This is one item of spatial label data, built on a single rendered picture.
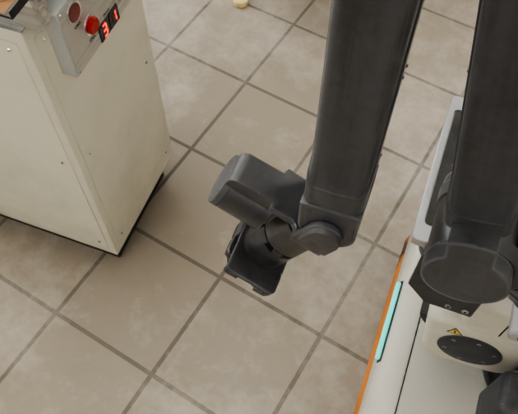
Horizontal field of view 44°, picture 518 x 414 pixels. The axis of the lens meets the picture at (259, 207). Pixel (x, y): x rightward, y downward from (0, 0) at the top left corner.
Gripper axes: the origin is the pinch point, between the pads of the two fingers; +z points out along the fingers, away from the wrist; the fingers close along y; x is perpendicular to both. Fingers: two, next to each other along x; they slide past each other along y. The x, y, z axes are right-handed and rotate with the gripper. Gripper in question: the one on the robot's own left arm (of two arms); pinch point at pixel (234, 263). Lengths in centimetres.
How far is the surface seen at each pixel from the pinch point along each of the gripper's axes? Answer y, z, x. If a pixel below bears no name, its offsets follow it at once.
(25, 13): -21.9, 9.9, -41.2
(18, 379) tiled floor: 13, 93, -11
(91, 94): -31, 35, -29
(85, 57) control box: -29.5, 22.9, -32.5
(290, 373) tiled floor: -12, 65, 42
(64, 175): -21, 52, -26
